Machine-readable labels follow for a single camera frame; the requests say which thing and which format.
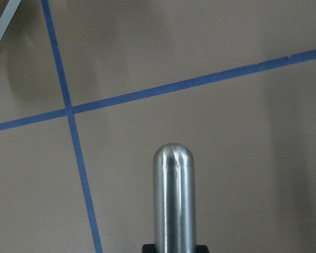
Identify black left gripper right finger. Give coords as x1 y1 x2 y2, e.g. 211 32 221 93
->
195 245 210 253

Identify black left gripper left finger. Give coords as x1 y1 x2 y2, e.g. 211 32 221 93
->
141 244 155 253

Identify steel muddler black tip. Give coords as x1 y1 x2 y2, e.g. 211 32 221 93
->
153 143 196 252

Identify white wire cup rack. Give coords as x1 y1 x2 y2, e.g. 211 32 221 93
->
0 0 21 42

